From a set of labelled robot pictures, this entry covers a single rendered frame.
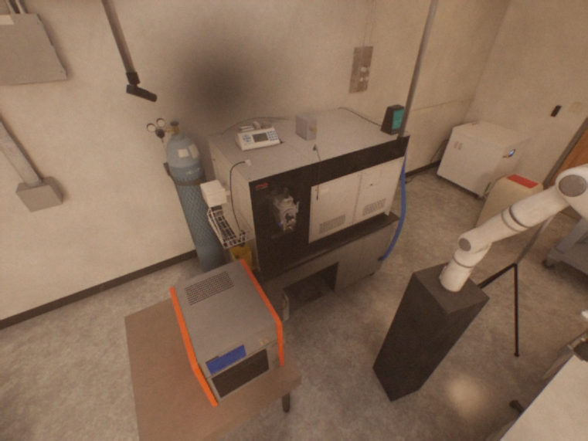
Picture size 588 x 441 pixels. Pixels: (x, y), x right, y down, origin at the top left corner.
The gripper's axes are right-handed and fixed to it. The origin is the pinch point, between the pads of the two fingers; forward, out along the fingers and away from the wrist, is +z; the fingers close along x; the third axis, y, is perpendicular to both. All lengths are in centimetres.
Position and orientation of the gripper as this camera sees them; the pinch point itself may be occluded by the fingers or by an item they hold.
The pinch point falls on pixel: (565, 354)
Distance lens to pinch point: 131.0
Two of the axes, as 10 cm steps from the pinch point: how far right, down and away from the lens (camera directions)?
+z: 0.0, 7.7, 6.3
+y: 3.2, 6.0, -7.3
